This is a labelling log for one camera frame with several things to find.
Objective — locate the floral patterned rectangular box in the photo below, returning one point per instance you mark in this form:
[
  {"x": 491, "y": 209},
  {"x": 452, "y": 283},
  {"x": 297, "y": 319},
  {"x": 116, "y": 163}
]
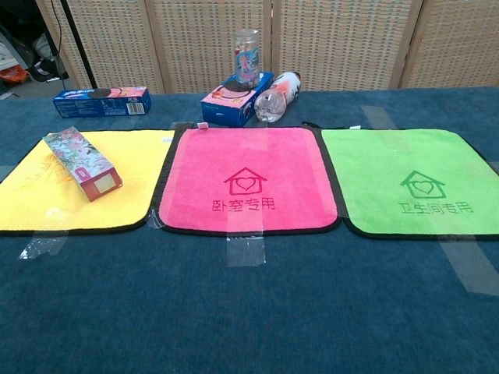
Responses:
[{"x": 78, "y": 159}]

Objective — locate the short blue pink Oreo box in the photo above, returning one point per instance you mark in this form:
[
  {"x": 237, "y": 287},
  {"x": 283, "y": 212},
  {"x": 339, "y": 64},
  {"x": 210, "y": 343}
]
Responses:
[{"x": 224, "y": 108}]

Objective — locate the blue Oreo cookie pack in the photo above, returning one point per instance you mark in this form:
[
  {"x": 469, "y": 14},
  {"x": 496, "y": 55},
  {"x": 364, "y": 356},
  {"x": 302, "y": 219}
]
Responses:
[{"x": 101, "y": 104}]

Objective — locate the pink microfiber cloth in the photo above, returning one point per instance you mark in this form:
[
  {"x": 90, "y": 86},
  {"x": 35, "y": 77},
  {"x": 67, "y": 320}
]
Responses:
[{"x": 241, "y": 156}]

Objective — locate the clear tape strip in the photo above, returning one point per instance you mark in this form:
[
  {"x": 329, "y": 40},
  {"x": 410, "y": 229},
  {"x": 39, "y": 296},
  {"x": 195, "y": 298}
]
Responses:
[
  {"x": 245, "y": 249},
  {"x": 43, "y": 245},
  {"x": 376, "y": 117},
  {"x": 468, "y": 265}
]

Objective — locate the clear plastic drink bottle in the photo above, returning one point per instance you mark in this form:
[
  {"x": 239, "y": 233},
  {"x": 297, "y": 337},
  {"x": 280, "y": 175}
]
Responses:
[{"x": 277, "y": 97}]

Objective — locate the yellow microfiber cloth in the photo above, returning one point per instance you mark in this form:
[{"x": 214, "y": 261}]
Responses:
[{"x": 128, "y": 187}]

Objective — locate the blue felt table cover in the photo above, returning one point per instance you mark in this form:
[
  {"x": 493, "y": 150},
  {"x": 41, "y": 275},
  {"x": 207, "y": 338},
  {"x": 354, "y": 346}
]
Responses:
[{"x": 249, "y": 311}]

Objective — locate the clear plastic jar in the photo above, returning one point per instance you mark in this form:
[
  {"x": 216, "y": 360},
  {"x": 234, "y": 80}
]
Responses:
[{"x": 246, "y": 58}]

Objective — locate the green microfiber cloth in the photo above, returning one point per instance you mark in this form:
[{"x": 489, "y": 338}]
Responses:
[{"x": 390, "y": 163}]

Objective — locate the woven wooden folding screen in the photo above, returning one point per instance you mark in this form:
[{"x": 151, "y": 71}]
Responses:
[{"x": 195, "y": 39}]

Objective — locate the black tripod stand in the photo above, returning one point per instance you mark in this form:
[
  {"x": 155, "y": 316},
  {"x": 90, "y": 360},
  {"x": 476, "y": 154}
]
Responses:
[{"x": 80, "y": 46}]

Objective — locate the orange plastic bag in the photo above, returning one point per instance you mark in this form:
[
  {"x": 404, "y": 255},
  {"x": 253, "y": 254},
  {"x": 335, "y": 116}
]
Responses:
[{"x": 13, "y": 75}]

